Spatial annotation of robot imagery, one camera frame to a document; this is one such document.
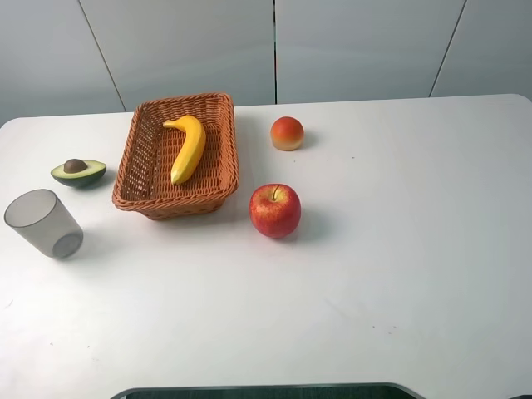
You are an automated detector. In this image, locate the red apple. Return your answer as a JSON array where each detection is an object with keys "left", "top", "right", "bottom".
[{"left": 249, "top": 184, "right": 302, "bottom": 239}]

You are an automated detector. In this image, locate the grey translucent plastic cup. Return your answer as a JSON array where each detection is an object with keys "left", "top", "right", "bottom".
[{"left": 3, "top": 189, "right": 84, "bottom": 259}]

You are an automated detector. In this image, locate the orange round bread bun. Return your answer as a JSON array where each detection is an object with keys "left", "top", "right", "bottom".
[{"left": 270, "top": 116, "right": 304, "bottom": 151}]

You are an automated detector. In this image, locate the yellow banana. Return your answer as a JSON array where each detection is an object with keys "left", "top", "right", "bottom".
[{"left": 163, "top": 115, "right": 206, "bottom": 185}]

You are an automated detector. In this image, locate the orange wicker basket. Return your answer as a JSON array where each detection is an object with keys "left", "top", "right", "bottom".
[{"left": 112, "top": 92, "right": 239, "bottom": 220}]

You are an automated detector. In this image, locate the halved avocado with pit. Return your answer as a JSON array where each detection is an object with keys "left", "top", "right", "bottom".
[{"left": 51, "top": 159, "right": 106, "bottom": 188}]

